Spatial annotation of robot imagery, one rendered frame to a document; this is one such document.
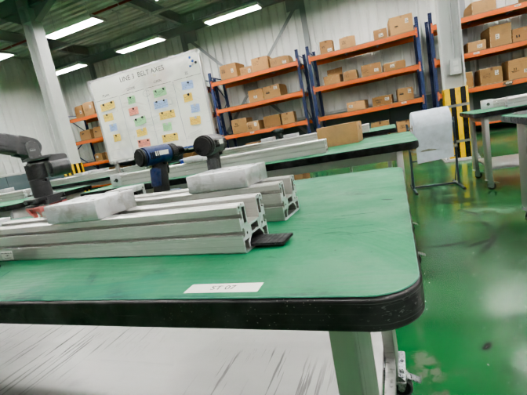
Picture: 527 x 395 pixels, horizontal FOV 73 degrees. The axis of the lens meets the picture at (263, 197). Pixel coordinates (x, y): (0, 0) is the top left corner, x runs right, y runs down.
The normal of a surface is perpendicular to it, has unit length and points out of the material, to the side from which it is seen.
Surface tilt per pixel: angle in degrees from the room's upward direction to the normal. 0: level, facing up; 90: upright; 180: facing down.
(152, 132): 90
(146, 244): 90
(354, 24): 90
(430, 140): 103
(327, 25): 90
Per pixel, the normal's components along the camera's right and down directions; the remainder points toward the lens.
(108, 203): 0.90, -0.10
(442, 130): -0.23, 0.41
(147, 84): -0.33, 0.23
